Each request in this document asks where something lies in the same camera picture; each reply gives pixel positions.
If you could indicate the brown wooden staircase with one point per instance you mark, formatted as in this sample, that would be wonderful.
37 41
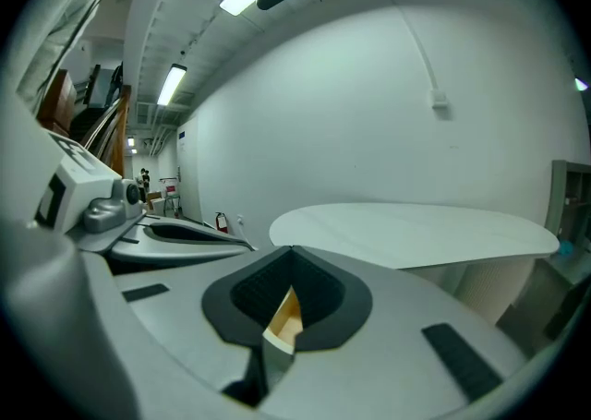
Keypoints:
57 99

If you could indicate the cardboard box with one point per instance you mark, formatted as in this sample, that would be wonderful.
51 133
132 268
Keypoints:
154 202

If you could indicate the teal object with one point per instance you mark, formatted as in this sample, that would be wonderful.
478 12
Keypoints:
567 247

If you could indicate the white wall junction box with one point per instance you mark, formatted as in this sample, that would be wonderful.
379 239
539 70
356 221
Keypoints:
440 99

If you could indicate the person's light grey shirt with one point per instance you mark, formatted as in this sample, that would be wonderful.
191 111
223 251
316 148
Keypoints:
60 16

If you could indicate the red fire extinguisher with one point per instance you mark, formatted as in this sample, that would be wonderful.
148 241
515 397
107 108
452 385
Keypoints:
222 223

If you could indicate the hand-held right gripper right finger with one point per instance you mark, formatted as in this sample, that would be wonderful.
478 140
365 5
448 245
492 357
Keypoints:
397 339

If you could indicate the brown wooden chair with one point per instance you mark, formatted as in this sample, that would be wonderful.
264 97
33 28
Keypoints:
117 132

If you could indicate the white round table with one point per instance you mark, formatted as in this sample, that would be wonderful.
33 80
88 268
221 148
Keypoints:
415 233

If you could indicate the cart with red sign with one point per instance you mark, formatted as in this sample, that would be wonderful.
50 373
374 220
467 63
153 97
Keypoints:
171 192

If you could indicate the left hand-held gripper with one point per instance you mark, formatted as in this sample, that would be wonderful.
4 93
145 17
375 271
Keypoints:
76 196

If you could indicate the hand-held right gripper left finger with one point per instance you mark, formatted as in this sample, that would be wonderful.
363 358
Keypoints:
175 312

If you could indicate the white wall socket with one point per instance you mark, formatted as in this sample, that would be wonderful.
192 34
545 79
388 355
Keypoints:
240 219

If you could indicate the white door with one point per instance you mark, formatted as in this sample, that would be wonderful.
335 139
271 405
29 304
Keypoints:
188 178

